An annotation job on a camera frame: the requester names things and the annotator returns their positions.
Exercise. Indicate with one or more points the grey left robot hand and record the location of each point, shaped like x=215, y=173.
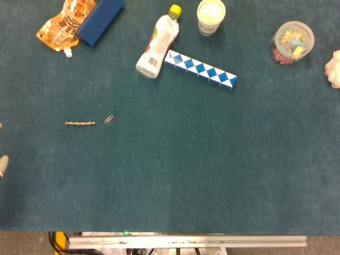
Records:
x=3, y=162

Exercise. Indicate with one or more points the silver paper clip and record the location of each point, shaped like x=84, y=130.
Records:
x=108, y=119

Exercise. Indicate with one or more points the blue rectangular box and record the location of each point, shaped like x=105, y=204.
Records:
x=101, y=21

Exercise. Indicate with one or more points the orange drink pouch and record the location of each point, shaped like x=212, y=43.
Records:
x=61, y=29

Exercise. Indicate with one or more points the teal table cloth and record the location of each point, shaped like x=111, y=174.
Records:
x=170, y=159

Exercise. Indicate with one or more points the white bottle with yellow cap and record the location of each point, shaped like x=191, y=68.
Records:
x=159, y=45

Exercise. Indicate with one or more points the blue white snake puzzle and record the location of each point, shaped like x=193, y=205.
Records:
x=200, y=69

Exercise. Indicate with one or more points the white paper cup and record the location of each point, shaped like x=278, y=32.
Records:
x=210, y=17

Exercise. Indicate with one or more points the clear jar of binder clips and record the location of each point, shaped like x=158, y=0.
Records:
x=292, y=42

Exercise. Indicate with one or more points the white mesh bath sponge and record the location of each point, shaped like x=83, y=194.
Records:
x=333, y=69

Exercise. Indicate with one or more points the aluminium profile rail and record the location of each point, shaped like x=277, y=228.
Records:
x=187, y=241

